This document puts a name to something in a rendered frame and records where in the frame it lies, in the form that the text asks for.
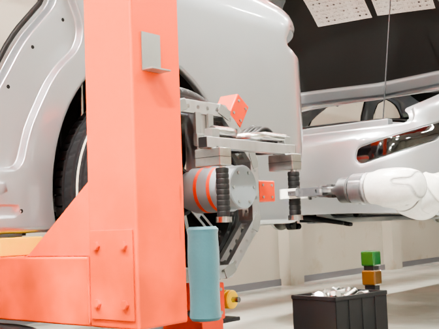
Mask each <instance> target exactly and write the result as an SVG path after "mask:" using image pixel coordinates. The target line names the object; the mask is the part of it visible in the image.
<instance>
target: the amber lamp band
mask: <svg viewBox="0 0 439 329"><path fill-rule="evenodd" d="M362 282H363V285H366V286H376V285H381V284H382V271H381V270H363V271H362Z"/></svg>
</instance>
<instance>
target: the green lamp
mask: <svg viewBox="0 0 439 329"><path fill-rule="evenodd" d="M380 265H381V256H380V251H361V266H380Z"/></svg>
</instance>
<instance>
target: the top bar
mask: <svg viewBox="0 0 439 329"><path fill-rule="evenodd" d="M216 146H219V147H226V148H230V149H231V151H243V152H251V153H266V154H275V155H279V154H285V153H296V149H295V145H289V144H277V143H270V142H258V141H251V140H239V139H232V138H219V137H213V136H202V137H199V148H214V147H216Z"/></svg>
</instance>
